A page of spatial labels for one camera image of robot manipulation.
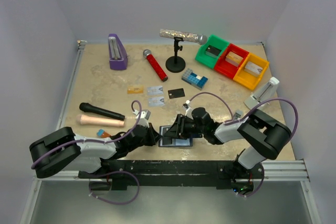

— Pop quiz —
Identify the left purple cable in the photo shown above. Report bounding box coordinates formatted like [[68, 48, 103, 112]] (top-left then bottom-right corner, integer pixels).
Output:
[[30, 100, 142, 205]]

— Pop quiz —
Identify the dark card in green bin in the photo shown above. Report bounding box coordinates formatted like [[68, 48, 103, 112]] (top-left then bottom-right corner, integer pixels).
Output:
[[205, 46, 222, 58]]

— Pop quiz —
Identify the black VIP card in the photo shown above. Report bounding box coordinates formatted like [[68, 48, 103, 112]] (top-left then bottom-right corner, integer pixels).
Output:
[[159, 126, 175, 146], [168, 88, 185, 99]]

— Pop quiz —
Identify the orange and blue brick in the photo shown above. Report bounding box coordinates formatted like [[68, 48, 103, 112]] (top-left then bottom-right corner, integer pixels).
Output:
[[97, 129, 110, 138]]

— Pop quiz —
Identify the red plastic bin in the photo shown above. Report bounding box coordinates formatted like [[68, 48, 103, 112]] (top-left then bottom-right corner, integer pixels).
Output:
[[214, 44, 249, 79]]

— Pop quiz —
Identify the purple metronome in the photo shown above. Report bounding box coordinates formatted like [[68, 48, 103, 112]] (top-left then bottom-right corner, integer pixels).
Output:
[[108, 34, 128, 71]]

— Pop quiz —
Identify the silver glitter microphone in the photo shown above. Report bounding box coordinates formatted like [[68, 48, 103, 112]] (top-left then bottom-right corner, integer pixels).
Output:
[[159, 29, 208, 45]]

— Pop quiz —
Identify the yellow plastic bin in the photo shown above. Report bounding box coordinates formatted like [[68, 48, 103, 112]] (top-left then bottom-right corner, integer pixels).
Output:
[[233, 52, 269, 90]]

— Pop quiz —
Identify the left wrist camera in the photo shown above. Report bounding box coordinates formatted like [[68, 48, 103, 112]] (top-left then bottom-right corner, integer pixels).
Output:
[[135, 110, 151, 127]]

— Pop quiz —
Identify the black microphone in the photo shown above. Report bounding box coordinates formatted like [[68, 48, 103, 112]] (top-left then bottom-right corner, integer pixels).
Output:
[[79, 102, 125, 121]]

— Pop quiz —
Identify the gold card in red bin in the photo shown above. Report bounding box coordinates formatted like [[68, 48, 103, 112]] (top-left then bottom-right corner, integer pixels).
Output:
[[225, 52, 243, 67]]

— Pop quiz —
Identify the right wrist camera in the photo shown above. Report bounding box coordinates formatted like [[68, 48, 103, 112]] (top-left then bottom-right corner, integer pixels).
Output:
[[183, 100, 193, 119]]

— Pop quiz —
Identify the aluminium frame rail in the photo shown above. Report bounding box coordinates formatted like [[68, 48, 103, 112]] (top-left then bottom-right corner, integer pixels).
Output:
[[20, 40, 87, 224]]

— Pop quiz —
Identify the navy blue card holder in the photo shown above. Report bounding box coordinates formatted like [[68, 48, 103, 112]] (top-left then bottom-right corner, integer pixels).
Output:
[[158, 125, 193, 147]]

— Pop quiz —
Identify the white card in yellow bin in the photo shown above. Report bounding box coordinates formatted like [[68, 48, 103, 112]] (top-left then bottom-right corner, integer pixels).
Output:
[[244, 61, 263, 77]]

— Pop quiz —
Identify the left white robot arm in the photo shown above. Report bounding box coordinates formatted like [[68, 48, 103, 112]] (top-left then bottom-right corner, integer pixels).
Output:
[[29, 123, 161, 178]]

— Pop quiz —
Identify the blue toy brick block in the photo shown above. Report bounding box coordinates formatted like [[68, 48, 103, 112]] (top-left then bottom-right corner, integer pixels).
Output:
[[181, 68, 208, 90]]

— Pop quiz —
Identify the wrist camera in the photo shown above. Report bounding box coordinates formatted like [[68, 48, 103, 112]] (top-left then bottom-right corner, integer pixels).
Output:
[[183, 100, 193, 119], [135, 110, 151, 127]]

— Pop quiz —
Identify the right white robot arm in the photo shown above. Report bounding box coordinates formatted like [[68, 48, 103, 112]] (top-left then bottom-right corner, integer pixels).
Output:
[[163, 108, 292, 169]]

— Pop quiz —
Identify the red glitter microphone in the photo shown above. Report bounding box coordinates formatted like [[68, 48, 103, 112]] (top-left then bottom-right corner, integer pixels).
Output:
[[143, 49, 168, 82]]

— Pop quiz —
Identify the white metronome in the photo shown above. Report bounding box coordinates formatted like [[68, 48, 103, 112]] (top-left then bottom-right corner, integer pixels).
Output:
[[244, 77, 279, 109]]

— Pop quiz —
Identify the green plastic bin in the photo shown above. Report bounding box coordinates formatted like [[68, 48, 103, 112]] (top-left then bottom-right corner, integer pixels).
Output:
[[195, 35, 230, 69]]

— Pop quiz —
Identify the black microphone stand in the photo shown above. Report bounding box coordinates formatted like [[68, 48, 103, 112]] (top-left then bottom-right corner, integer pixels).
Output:
[[165, 37, 186, 73]]

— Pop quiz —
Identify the pink microphone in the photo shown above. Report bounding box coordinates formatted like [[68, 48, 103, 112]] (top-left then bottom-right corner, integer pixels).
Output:
[[76, 114, 124, 127]]

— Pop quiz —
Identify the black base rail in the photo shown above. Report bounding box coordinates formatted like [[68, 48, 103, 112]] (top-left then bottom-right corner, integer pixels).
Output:
[[78, 160, 264, 190]]

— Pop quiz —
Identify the gold VIP card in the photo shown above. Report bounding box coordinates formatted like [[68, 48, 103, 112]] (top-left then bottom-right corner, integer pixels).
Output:
[[127, 85, 144, 94]]

